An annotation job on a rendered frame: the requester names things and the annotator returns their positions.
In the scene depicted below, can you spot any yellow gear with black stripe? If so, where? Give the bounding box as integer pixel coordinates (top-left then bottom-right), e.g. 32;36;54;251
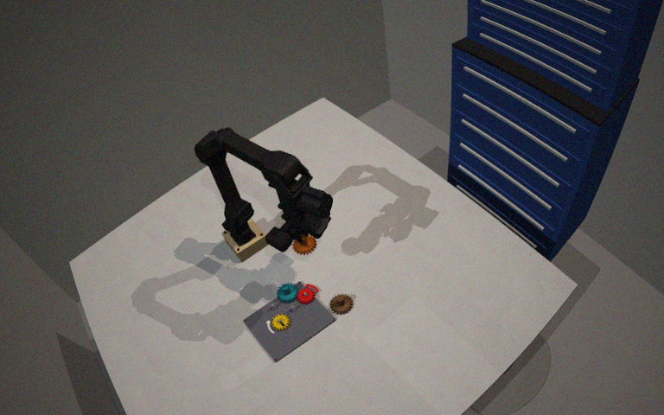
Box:
271;314;291;331

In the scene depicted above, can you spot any teal gear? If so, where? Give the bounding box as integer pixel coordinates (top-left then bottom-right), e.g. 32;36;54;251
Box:
277;283;299;303

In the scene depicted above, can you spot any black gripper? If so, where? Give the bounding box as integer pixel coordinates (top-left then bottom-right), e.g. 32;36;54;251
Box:
265;203;308;252

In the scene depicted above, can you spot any red gear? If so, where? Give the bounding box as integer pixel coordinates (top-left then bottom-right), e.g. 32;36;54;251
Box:
297;288;316;304

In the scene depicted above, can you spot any brown gear with handle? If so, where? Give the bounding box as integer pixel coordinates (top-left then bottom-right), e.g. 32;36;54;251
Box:
330;294;353;315

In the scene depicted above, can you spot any orange gear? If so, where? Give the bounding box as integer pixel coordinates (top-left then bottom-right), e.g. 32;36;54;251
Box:
292;234;317;255

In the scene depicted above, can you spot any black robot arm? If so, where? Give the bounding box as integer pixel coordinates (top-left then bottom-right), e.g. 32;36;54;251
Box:
194;127;333;246

